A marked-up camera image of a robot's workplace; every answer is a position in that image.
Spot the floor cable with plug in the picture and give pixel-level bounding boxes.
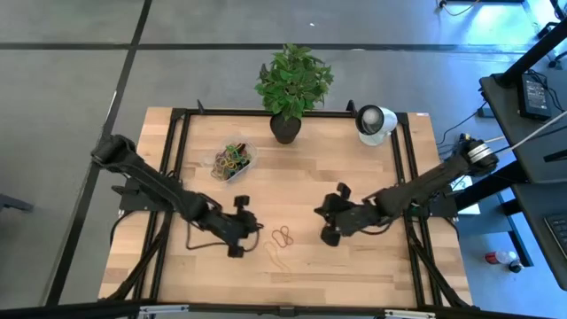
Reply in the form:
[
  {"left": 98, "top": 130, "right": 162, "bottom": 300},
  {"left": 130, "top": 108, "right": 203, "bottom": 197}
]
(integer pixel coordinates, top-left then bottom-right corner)
[{"left": 437, "top": 0, "right": 482, "bottom": 18}]

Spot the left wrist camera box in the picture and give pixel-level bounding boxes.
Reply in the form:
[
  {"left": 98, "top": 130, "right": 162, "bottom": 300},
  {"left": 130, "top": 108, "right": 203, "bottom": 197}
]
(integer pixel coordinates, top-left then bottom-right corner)
[{"left": 233, "top": 194, "right": 252, "bottom": 214}]

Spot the black keyboard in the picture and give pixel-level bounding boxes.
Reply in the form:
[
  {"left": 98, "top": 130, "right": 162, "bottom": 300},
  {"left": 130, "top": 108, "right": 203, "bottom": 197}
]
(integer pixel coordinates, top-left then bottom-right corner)
[{"left": 543, "top": 212, "right": 567, "bottom": 261}]

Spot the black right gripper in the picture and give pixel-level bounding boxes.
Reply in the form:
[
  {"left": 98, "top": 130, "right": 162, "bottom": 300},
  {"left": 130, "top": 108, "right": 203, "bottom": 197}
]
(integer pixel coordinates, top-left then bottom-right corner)
[{"left": 314, "top": 201, "right": 386, "bottom": 247}]

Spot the clear plastic bin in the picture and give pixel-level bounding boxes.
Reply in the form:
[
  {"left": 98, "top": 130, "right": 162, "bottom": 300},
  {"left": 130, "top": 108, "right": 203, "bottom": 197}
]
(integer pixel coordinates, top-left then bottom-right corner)
[{"left": 201, "top": 139, "right": 259, "bottom": 183}]

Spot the black stand pole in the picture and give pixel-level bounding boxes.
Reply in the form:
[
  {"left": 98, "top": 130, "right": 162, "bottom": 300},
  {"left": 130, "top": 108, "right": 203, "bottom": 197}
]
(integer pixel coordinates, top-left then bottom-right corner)
[{"left": 493, "top": 19, "right": 567, "bottom": 88}]

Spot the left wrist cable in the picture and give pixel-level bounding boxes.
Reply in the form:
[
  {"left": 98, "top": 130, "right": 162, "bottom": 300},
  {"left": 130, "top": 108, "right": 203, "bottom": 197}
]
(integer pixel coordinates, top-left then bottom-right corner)
[{"left": 184, "top": 219, "right": 266, "bottom": 253}]

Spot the white paper sheet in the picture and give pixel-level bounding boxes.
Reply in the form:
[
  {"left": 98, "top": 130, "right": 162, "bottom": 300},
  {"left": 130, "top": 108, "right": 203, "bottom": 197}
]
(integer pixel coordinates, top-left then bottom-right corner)
[{"left": 451, "top": 175, "right": 482, "bottom": 216}]

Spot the grey chair leg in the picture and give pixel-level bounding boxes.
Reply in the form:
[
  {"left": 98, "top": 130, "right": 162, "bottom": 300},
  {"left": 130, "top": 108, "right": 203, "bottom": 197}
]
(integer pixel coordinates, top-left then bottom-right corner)
[{"left": 0, "top": 193, "right": 35, "bottom": 214}]

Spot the black rig bar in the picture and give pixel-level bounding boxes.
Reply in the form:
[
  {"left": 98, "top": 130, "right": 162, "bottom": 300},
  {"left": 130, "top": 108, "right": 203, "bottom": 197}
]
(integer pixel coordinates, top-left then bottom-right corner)
[{"left": 0, "top": 297, "right": 567, "bottom": 319}]

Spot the black aluminium table frame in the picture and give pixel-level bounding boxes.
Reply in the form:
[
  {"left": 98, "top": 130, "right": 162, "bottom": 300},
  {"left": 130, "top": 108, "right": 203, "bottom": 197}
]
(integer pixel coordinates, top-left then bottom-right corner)
[{"left": 99, "top": 99, "right": 473, "bottom": 311}]

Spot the red-labelled plastic bottle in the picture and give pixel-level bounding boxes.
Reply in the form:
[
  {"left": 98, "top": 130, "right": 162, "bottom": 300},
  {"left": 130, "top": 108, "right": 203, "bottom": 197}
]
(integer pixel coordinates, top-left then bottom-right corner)
[{"left": 484, "top": 249, "right": 524, "bottom": 274}]

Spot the green potted plant black pot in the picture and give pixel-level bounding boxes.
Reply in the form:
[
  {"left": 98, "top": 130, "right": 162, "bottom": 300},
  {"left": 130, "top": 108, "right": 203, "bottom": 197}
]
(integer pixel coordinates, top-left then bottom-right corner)
[{"left": 254, "top": 43, "right": 335, "bottom": 145}]

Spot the white cable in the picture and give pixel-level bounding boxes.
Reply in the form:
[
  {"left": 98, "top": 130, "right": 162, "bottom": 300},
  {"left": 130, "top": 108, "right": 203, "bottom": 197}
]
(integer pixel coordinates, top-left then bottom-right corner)
[{"left": 485, "top": 110, "right": 567, "bottom": 154}]

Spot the white dome camera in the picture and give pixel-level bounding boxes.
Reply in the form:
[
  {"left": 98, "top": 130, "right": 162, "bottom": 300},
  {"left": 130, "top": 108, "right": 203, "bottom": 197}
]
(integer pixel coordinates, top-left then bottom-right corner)
[{"left": 354, "top": 104, "right": 399, "bottom": 146}]

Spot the black desk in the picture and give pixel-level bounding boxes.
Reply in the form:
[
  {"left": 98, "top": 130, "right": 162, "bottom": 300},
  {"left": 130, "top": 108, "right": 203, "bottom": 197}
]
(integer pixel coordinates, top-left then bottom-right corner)
[{"left": 479, "top": 73, "right": 567, "bottom": 292}]

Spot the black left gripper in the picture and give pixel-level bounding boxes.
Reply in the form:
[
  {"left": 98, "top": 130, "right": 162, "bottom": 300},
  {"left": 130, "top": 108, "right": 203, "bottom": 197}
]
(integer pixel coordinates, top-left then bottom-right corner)
[{"left": 207, "top": 211, "right": 265, "bottom": 259}]

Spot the black chair base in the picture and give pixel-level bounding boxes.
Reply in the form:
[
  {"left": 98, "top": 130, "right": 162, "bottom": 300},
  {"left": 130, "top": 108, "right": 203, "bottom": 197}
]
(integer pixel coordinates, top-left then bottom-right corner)
[{"left": 535, "top": 0, "right": 567, "bottom": 70}]

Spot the black power adapter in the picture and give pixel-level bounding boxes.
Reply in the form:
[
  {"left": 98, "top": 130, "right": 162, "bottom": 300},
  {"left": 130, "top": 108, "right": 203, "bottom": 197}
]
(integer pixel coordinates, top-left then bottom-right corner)
[{"left": 518, "top": 73, "right": 554, "bottom": 121}]

